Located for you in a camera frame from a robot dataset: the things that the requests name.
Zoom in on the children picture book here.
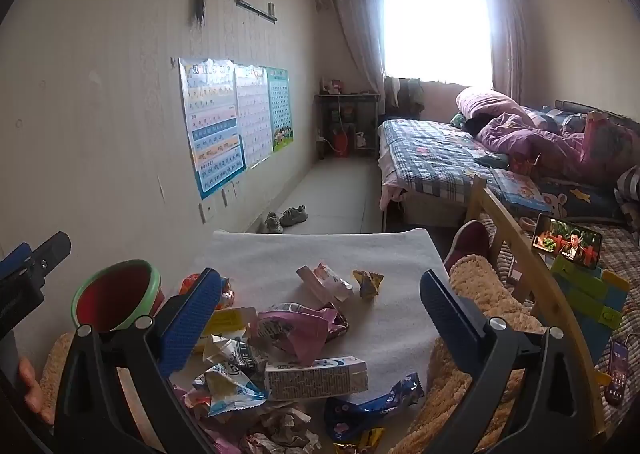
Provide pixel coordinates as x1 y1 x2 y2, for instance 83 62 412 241
492 169 551 213

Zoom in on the pink torn wrapper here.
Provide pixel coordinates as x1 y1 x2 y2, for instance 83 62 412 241
250 303 349 366

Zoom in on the pink white torn box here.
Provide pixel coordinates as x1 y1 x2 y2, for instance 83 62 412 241
296 262 354 304

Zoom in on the blue snack wrapper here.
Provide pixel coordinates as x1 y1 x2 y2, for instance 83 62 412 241
323 373 424 442

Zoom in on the bed with plaid sheet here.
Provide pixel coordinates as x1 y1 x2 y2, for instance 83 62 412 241
378 119 502 227

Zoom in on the tan fuzzy blanket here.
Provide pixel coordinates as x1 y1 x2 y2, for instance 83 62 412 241
390 255 546 453

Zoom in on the white wall chart poster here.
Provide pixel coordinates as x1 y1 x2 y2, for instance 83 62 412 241
235 65 272 169

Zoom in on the grey shoe right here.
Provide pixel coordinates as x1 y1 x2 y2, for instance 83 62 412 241
280 205 308 227

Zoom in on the smartphone showing video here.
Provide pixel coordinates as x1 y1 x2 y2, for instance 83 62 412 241
532 214 603 270

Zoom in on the dark shelf unit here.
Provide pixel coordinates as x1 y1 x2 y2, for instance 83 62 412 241
314 93 380 159

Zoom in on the yellow brown crumpled wrapper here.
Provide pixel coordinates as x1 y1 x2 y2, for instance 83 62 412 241
352 270 384 300

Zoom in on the white red paper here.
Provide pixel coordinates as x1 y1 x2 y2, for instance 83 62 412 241
240 405 322 454

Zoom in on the green wall chart poster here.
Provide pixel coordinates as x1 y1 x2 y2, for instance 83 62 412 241
267 68 294 151

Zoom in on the red bin green rim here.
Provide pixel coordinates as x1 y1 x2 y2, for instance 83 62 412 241
70 259 165 333

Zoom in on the yellow foil candy wrapper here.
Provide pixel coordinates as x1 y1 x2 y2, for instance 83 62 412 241
333 427 386 454

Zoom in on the person left hand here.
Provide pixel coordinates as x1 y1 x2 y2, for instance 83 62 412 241
17 356 54 427

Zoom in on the orange lion snack bag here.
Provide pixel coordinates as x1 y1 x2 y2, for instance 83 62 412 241
178 274 235 310

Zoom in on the pink curtain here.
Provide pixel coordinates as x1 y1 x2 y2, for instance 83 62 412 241
333 0 384 94

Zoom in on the green blue phone stand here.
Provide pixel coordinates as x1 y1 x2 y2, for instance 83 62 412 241
550 255 630 364

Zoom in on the silver black wrapper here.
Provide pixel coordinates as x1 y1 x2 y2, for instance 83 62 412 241
202 335 268 373

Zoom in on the red bucket on shelf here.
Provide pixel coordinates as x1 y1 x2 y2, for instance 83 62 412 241
332 130 349 158

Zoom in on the wooden crib rail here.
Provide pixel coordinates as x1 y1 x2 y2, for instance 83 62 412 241
465 177 608 439

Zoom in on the blue wall chart poster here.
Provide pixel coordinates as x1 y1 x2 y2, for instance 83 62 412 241
178 58 245 199

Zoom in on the white blue milk carton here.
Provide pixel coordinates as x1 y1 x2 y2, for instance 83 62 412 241
265 356 369 401

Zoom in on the yellow bear carton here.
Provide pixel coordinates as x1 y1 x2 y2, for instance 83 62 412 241
200 307 257 339

